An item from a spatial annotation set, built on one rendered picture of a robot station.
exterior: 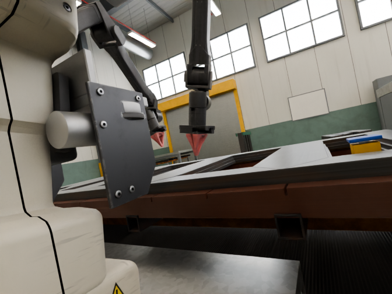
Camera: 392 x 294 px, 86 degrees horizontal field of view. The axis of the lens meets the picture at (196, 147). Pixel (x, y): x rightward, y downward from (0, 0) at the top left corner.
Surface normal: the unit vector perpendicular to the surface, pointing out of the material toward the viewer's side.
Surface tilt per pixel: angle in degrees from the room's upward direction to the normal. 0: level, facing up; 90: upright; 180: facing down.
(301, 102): 90
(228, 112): 90
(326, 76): 90
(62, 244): 90
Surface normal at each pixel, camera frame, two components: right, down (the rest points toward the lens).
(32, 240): 0.87, -0.18
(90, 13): 0.90, 0.07
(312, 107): -0.44, 0.08
